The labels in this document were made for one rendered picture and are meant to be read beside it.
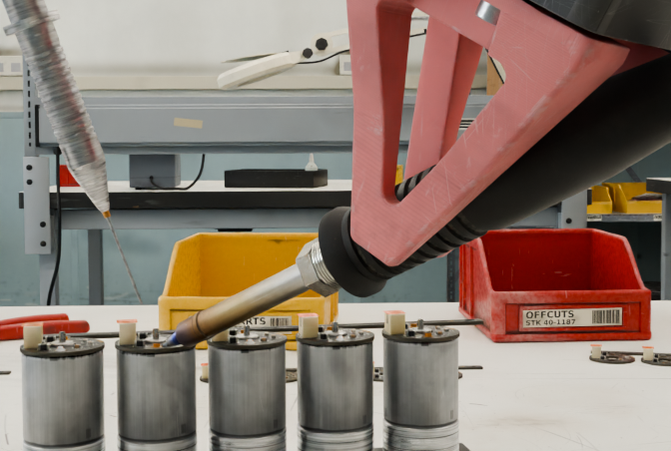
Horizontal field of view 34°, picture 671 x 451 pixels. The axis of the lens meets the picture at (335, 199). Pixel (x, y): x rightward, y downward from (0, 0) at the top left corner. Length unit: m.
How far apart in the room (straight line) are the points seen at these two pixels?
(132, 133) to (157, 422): 2.35
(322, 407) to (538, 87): 0.15
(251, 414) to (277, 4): 4.50
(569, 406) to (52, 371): 0.27
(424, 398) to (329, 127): 2.31
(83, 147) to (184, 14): 4.52
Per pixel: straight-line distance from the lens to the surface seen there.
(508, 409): 0.52
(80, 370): 0.34
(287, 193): 2.68
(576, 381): 0.58
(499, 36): 0.23
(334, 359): 0.34
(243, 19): 4.81
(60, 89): 0.32
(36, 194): 2.75
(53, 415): 0.34
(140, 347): 0.34
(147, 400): 0.34
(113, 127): 2.68
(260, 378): 0.34
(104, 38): 4.87
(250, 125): 2.65
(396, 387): 0.35
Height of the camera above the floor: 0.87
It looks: 3 degrees down
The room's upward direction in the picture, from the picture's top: straight up
